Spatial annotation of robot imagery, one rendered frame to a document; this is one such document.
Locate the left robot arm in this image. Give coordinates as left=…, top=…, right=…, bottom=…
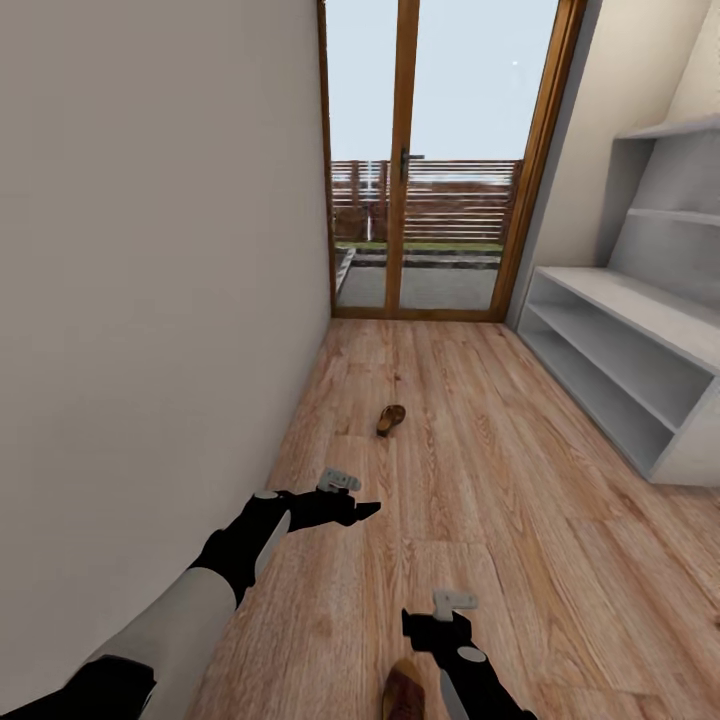
left=0, top=467, right=381, bottom=720

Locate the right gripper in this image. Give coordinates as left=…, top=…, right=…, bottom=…
left=401, top=609, right=471, bottom=659

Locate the sandal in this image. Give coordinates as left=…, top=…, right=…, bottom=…
left=377, top=405, right=406, bottom=437
left=382, top=658, right=425, bottom=720

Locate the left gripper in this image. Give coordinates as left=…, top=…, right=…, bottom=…
left=303, top=485, right=381, bottom=528

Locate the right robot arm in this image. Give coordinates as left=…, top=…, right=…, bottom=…
left=401, top=591, right=537, bottom=720

